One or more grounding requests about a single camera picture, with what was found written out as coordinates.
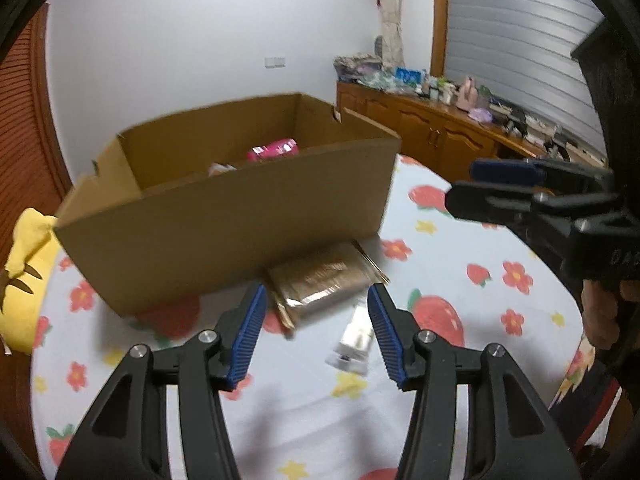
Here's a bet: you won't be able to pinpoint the ribbed wooden headboard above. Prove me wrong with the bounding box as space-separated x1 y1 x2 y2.
0 5 71 266

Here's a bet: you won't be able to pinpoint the wooden window frame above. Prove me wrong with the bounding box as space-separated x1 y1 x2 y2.
432 0 448 78

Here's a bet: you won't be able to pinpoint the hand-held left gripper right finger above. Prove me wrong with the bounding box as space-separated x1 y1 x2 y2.
366 284 581 480

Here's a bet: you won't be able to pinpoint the wooden sideboard with clutter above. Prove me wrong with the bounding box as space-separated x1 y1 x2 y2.
334 52 608 166

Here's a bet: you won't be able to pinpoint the pink snack packet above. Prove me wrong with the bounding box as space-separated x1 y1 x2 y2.
245 137 301 162

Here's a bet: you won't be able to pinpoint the brown snack packet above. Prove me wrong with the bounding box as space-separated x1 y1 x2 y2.
264 240 391 331

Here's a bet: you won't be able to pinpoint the dark printed clothing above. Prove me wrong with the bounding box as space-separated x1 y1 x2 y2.
547 340 640 466

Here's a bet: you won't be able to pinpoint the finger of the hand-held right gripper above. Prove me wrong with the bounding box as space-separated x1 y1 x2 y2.
470 157 613 196
444 182 621 241

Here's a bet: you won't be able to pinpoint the white window blinds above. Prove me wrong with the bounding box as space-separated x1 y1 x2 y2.
442 0 608 153

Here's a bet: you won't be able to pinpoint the yellow plush toy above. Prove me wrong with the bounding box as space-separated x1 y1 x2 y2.
0 207 61 356

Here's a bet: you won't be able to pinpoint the person's right hand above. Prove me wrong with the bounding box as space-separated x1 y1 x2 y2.
581 278 622 351

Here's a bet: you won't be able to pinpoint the pink figurine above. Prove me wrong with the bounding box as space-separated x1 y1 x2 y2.
456 76 478 111

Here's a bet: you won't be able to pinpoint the small clear silver packet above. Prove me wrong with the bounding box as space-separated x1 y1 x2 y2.
324 302 376 376

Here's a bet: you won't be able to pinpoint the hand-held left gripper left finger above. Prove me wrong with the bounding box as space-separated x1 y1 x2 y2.
54 281 268 480

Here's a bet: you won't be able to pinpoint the brown cardboard box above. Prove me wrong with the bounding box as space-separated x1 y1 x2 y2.
52 91 403 318

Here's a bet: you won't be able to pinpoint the beige curtain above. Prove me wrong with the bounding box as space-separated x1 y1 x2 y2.
372 0 406 68

